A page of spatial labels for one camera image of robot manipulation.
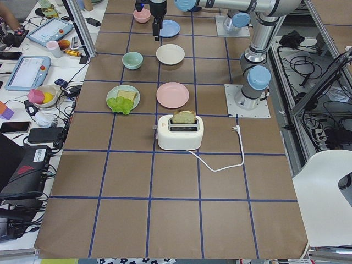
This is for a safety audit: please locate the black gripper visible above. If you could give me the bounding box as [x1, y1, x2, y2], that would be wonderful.
[135, 0, 167, 41]

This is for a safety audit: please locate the blue plate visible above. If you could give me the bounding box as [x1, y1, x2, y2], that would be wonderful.
[159, 19, 180, 38]

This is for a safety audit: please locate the pink plate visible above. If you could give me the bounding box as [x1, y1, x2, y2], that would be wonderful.
[156, 82, 189, 108]

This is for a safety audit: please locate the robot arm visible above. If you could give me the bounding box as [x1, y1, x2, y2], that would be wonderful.
[174, 1, 301, 110]
[135, 0, 250, 41]

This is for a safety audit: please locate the pink bowl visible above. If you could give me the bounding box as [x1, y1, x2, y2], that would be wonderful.
[133, 9, 151, 24]

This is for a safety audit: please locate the cream white plate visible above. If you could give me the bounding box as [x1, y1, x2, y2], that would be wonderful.
[156, 44, 185, 65]

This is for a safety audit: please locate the green bowl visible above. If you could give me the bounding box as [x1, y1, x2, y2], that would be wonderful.
[122, 52, 144, 70]

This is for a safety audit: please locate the black power adapter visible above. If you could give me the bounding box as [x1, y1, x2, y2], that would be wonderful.
[86, 18, 101, 27]

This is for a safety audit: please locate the bread slice on plate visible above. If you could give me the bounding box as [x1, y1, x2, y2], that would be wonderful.
[117, 90, 138, 105]

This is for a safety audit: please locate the green plate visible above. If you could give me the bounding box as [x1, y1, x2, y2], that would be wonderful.
[106, 85, 140, 115]

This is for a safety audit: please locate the green lettuce leaf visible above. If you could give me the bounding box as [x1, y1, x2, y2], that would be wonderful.
[107, 98, 134, 115]

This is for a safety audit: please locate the bread slice in toaster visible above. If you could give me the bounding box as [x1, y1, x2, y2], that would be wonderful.
[172, 110, 196, 124]

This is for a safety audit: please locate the far blue teach pendant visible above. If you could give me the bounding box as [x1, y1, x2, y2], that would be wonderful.
[26, 18, 73, 46]

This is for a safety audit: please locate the blue teach pendant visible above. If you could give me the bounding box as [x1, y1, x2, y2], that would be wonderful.
[26, 18, 73, 46]
[5, 56, 51, 91]

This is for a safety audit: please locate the pink cup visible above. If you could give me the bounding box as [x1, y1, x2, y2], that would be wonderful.
[46, 41, 63, 58]

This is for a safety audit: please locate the white toaster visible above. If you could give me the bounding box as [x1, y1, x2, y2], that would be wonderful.
[156, 114, 204, 151]

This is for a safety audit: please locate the beige bowl with toys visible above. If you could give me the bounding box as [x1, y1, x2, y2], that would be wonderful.
[27, 84, 59, 109]

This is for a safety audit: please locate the near blue teach pendant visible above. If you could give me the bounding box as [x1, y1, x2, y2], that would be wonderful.
[5, 56, 51, 91]

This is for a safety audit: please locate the black smartphone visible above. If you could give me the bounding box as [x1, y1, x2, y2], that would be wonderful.
[1, 121, 31, 133]

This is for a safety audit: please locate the white chair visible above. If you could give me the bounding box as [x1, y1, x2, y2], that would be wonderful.
[293, 150, 351, 247]

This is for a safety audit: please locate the aluminium frame post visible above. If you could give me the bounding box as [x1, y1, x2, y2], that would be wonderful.
[63, 0, 96, 58]

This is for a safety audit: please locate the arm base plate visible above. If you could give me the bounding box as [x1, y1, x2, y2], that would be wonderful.
[215, 13, 250, 39]
[224, 84, 271, 118]

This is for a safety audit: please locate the white toaster power cable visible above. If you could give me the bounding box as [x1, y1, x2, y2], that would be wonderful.
[185, 125, 245, 173]

